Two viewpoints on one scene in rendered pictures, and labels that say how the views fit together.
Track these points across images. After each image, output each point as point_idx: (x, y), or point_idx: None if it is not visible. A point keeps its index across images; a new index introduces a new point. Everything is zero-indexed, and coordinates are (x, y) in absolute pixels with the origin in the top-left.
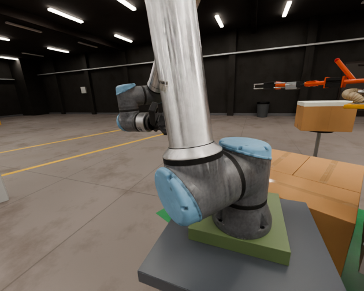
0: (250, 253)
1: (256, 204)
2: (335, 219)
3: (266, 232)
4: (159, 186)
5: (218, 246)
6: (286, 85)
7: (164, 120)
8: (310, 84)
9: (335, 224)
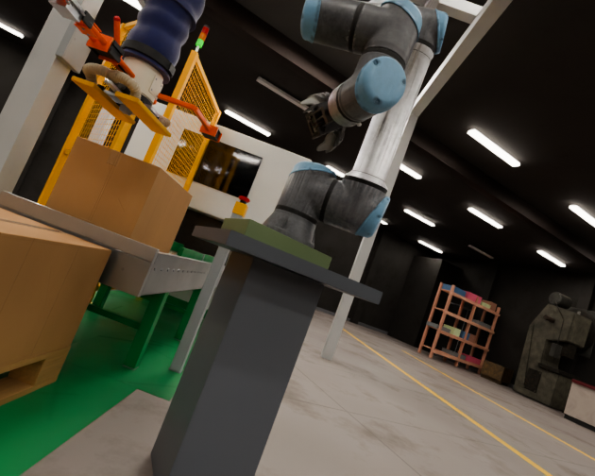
0: None
1: None
2: (102, 251)
3: None
4: (383, 212)
5: None
6: (74, 3)
7: (390, 161)
8: (95, 31)
9: (99, 259)
